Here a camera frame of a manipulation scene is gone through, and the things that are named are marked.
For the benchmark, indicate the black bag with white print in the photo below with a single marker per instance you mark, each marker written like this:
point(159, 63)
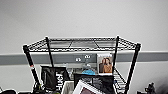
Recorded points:
point(53, 78)

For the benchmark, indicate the white flat box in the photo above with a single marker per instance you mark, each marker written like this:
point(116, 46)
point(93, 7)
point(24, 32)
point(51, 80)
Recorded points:
point(77, 89)

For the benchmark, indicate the long grey wall band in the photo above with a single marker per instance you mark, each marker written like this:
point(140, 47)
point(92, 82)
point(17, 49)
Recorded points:
point(13, 58)

